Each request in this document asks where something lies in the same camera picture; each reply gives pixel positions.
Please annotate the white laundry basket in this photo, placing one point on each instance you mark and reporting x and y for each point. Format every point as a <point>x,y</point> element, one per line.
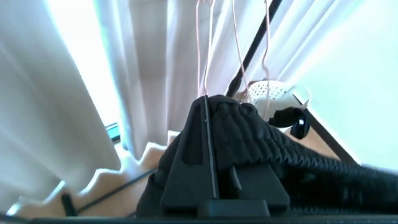
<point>273,93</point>

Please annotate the window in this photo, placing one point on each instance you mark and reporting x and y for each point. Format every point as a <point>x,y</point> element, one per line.
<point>87,62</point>

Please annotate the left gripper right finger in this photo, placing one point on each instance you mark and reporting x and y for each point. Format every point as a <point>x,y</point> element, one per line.
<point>264,186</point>

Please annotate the pink clothes hanger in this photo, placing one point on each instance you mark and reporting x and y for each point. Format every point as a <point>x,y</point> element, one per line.
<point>198,46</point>
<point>266,93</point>

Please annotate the black garment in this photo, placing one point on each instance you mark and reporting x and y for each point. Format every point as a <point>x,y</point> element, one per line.
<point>289,116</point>

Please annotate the black clothes rack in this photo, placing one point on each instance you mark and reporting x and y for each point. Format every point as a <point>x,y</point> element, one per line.
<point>247,59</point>

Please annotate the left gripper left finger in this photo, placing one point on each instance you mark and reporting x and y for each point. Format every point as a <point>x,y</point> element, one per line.
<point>189,180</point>

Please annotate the black shorts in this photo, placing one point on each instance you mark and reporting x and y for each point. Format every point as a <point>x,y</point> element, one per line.
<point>248,140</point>

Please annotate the beige curtain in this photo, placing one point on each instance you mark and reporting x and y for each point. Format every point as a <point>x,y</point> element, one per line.
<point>161,62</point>
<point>37,93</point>

